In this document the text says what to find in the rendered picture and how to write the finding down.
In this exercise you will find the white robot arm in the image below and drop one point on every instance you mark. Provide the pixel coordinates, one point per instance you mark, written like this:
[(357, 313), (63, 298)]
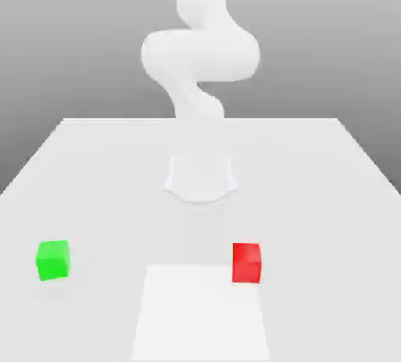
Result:
[(200, 55)]

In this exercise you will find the small red cube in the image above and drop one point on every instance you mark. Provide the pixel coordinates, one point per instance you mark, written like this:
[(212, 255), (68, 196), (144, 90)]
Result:
[(246, 263)]

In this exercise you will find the small green cube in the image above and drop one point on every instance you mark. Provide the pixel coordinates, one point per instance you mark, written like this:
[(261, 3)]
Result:
[(53, 260)]

